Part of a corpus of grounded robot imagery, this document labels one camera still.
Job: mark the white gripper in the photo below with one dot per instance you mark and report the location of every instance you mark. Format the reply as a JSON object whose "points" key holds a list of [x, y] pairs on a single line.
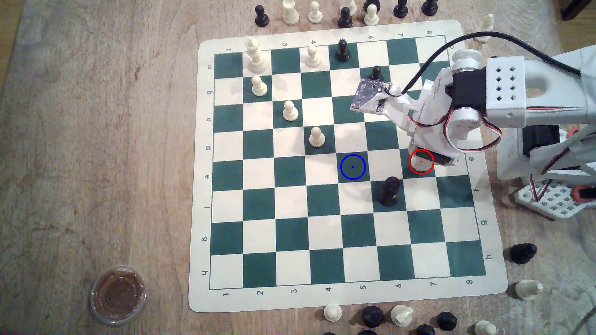
{"points": [[534, 160]]}

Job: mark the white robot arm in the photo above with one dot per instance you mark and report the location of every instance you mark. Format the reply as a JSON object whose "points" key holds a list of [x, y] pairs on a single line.
{"points": [[507, 88]]}

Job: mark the large black chess piece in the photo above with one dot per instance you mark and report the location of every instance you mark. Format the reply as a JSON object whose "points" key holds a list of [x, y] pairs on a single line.
{"points": [[389, 193]]}

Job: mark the white bishop piece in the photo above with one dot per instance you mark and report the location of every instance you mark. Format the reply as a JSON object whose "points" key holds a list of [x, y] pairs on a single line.
{"points": [[487, 23]]}

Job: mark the white chess piece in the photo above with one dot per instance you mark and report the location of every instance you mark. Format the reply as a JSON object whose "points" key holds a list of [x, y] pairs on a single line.
{"points": [[529, 290], [485, 328], [349, 6]]}

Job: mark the black knight piece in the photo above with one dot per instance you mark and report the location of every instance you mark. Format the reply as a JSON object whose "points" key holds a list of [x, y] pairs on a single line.
{"points": [[522, 253]]}

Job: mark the white rook piece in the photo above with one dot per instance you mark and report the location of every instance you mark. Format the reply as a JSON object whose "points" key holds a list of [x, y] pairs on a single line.
{"points": [[290, 14]]}

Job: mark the dark wooden furniture piece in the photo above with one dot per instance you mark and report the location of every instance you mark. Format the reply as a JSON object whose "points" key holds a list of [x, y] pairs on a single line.
{"points": [[577, 8]]}

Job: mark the tall white king piece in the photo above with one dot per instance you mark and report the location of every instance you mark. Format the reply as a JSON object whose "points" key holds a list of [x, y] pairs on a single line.
{"points": [[255, 58]]}

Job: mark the white knight piece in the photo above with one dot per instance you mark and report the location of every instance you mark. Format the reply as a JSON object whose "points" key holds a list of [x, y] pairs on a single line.
{"points": [[401, 315]]}

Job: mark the black pawn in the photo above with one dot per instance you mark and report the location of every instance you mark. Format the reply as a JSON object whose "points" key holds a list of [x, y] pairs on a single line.
{"points": [[345, 19], [261, 17], [342, 52], [376, 72]]}

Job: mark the white pawn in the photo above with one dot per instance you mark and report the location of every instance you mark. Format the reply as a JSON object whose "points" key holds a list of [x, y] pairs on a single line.
{"points": [[333, 312], [259, 87], [315, 15], [290, 112], [371, 17], [313, 57], [317, 138]]}

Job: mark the orange clamp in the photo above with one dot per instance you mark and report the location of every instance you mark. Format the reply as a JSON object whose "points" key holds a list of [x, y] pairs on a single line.
{"points": [[585, 193]]}

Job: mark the green and white chessboard mat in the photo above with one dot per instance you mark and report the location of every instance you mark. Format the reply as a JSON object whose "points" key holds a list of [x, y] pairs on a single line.
{"points": [[288, 232]]}

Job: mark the clear lidded plastic cup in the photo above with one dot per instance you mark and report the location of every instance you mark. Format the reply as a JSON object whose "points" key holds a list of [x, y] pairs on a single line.
{"points": [[118, 294]]}

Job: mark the camera circuit board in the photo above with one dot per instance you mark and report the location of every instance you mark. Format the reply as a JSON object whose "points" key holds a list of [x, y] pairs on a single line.
{"points": [[368, 92]]}

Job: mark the white grid base plate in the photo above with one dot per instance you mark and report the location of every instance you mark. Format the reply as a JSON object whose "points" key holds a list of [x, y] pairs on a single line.
{"points": [[554, 202]]}

